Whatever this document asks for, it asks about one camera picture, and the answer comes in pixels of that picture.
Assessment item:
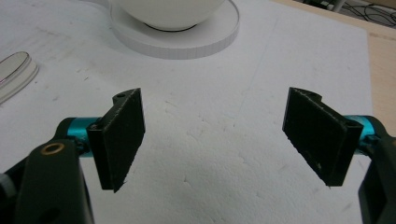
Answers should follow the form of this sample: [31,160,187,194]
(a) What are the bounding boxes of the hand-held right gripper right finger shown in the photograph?
[282,87,379,188]

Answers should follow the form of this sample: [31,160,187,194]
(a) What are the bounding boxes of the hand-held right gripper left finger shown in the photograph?
[64,87,147,193]

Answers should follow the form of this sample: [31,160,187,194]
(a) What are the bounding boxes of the white egg-shaped bowl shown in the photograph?
[108,0,226,32]

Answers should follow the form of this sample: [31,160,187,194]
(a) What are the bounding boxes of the white foam board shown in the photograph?
[0,0,375,224]

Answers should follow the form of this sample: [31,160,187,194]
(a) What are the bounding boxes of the silver oval lid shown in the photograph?
[0,50,40,105]

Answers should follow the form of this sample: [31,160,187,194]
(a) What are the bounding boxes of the white stand base with post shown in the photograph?
[107,0,241,61]

